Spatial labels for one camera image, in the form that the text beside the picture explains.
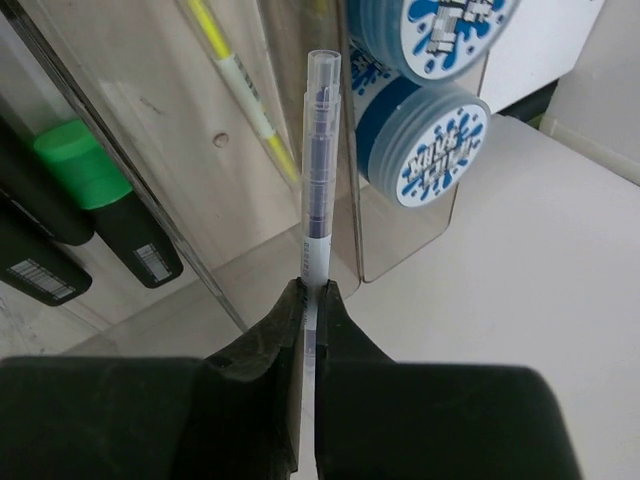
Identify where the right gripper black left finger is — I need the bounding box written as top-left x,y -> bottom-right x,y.
1,280 -> 304,479

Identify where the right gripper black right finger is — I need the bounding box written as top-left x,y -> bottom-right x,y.
314,282 -> 573,479

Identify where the pink cap black highlighter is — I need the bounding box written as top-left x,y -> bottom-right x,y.
1,186 -> 93,307

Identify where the green cap black highlighter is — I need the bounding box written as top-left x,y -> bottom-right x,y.
32,119 -> 184,289

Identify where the yellow slim highlighter pen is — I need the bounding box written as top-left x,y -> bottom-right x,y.
179,0 -> 299,185

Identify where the clear drawer organizer box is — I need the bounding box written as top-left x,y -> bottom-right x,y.
1,1 -> 461,345

